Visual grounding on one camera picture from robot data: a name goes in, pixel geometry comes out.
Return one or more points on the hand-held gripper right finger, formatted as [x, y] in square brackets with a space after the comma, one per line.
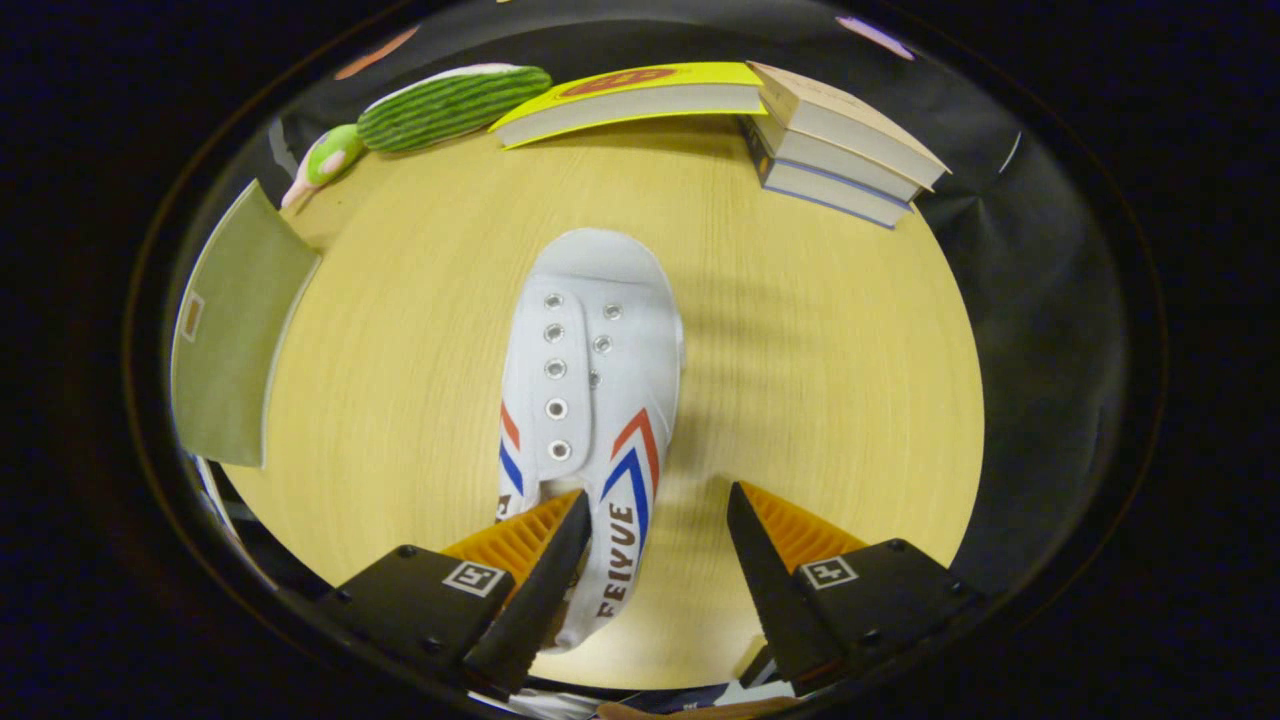
[775, 590]

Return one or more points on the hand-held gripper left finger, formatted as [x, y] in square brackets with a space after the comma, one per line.
[540, 600]

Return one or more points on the white canvas shoe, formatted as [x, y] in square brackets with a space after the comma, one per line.
[600, 330]

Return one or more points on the pale green fabric storage box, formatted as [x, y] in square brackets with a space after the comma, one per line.
[240, 340]

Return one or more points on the blue-grey book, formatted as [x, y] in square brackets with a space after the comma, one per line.
[830, 192]

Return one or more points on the white book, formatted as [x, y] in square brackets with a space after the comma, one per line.
[840, 160]

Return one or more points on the beige book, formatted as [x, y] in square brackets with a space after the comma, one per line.
[850, 120]

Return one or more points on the pink and green plush toy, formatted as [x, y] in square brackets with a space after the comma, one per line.
[325, 160]

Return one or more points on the watermelon slice plush toy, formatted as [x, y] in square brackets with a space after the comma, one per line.
[450, 105]

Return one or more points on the yellow book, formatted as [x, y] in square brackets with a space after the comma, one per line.
[640, 95]

